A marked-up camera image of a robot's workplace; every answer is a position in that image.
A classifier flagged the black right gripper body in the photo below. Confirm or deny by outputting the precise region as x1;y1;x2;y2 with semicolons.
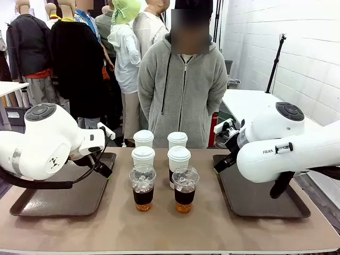
225;129;241;159

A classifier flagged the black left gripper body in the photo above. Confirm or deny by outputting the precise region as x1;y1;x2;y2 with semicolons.
69;155;99;167

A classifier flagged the white lidded paper cup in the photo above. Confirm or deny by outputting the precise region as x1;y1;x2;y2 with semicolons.
133;129;155;148
167;145;191;190
131;146;156;167
167;131;189;149

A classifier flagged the clear iced coffee cup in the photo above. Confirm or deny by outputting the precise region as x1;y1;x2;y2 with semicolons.
129;163;157;213
171;165;200;214

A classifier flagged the brown plastic tray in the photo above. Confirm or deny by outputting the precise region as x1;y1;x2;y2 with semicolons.
212;154;311;219
10;151;117;217

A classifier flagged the white side table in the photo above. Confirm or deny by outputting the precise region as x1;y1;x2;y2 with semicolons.
221;89;324;127

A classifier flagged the person in grey hoodie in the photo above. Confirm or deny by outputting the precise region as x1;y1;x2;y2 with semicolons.
137;0;228;149

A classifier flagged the grey bin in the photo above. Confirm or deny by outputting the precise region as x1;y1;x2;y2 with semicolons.
224;59;234;80

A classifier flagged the dark storage box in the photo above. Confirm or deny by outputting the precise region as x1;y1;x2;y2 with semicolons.
4;106;28;127

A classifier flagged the black tripod stand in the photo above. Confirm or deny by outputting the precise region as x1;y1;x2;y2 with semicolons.
265;33;287;94

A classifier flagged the white desk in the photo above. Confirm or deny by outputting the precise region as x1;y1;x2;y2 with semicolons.
0;81;30;98

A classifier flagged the black light stand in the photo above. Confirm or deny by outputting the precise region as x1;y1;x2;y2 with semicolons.
212;0;224;44

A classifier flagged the mannequin in black jacket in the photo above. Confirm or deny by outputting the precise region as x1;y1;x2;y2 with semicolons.
5;0;55;106

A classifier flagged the mannequin in olive shirt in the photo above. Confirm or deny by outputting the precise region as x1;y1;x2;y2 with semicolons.
95;4;117;60

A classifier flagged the person in blue shirt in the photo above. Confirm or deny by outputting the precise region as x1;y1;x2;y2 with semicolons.
74;0;115;80

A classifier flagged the mannequin with yellow collar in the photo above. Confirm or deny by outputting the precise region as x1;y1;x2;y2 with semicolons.
44;2;62;30

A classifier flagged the green bucket hat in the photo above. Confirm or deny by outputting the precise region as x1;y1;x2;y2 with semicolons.
111;0;142;26

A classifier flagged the floor cable bundle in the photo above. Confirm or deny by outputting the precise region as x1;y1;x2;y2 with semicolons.
214;132;232;149

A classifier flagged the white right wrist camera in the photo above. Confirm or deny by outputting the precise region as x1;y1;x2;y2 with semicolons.
213;118;235;134

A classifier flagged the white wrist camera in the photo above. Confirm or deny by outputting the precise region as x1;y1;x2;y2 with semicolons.
97;122;116;141
213;118;235;134

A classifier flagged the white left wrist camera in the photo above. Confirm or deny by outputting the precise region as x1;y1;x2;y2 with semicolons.
97;122;116;141

